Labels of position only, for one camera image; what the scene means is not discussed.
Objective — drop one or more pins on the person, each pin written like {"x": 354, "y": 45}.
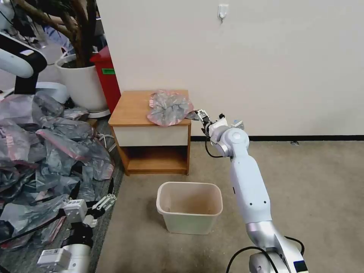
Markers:
{"x": 54, "y": 29}

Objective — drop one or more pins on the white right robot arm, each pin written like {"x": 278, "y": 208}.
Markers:
{"x": 247, "y": 184}

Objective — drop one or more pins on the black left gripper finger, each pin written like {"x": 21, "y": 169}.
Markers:
{"x": 105, "y": 202}
{"x": 75, "y": 191}

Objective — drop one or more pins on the beige plastic trash can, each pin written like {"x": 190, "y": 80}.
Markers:
{"x": 186, "y": 224}

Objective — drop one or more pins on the red box with green label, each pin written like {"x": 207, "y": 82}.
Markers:
{"x": 109, "y": 82}

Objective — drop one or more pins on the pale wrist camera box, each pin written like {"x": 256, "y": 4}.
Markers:
{"x": 75, "y": 211}
{"x": 220, "y": 122}

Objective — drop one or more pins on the white wall hook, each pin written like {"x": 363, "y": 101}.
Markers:
{"x": 223, "y": 10}

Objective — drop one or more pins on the white pot saucer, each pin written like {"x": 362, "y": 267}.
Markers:
{"x": 99, "y": 113}

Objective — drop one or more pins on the wooden bedside table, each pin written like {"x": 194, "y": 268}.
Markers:
{"x": 136, "y": 109}

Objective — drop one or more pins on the brown potted tree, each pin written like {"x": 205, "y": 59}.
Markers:
{"x": 81, "y": 34}

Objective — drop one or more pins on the white round plant pot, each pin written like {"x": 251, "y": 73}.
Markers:
{"x": 82, "y": 85}

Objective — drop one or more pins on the grey pink garbage bag pile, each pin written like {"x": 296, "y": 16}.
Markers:
{"x": 42, "y": 148}

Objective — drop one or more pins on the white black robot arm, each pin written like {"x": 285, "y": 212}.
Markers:
{"x": 17, "y": 64}

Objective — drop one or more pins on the pale curved robot part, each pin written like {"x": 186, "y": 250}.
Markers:
{"x": 55, "y": 91}

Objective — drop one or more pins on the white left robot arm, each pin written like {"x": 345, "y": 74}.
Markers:
{"x": 71, "y": 256}

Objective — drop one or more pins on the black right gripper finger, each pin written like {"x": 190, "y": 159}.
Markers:
{"x": 205, "y": 125}
{"x": 202, "y": 113}

